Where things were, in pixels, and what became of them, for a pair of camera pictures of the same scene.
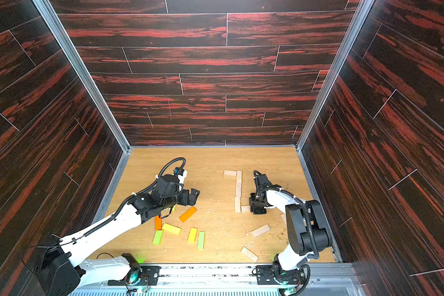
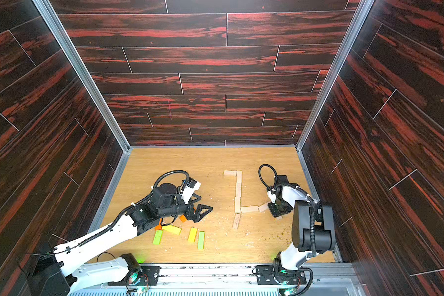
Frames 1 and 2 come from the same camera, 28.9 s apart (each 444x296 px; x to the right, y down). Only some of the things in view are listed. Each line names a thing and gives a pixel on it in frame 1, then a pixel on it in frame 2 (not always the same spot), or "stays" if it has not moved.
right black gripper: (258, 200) → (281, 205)
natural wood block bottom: (249, 254) → (237, 221)
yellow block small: (192, 235) stays
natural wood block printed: (230, 172) stays
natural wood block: (237, 205) stays
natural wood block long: (238, 184) stays
